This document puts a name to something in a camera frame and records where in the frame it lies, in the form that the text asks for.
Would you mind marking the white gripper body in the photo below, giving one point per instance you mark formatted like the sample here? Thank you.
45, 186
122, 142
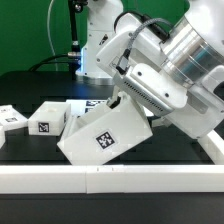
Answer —
174, 79

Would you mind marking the white cabinet body box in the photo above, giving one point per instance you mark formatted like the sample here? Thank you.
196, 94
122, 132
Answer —
103, 133

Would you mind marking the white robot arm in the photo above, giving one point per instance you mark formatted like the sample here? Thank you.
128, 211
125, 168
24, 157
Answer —
205, 17

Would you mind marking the white cabinet top block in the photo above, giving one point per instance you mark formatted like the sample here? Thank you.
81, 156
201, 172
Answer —
49, 119

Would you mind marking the white marker sheet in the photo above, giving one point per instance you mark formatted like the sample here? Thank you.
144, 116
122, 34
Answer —
80, 107

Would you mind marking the white block at left edge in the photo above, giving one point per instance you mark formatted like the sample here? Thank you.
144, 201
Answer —
2, 136

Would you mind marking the white L-shaped fence wall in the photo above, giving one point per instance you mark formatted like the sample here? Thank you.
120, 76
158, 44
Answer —
32, 165

